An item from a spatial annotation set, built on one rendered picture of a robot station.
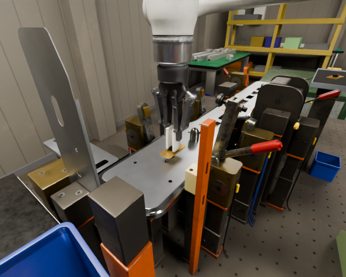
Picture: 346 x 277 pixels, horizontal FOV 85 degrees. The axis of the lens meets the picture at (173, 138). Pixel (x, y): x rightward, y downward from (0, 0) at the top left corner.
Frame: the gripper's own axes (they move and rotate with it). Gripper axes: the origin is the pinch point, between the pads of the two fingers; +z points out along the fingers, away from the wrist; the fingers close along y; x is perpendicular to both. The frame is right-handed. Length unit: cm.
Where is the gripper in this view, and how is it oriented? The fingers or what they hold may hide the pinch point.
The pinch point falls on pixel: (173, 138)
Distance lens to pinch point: 54.5
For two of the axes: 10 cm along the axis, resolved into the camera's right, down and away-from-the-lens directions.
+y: -8.0, -3.0, 5.2
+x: -6.0, 4.0, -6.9
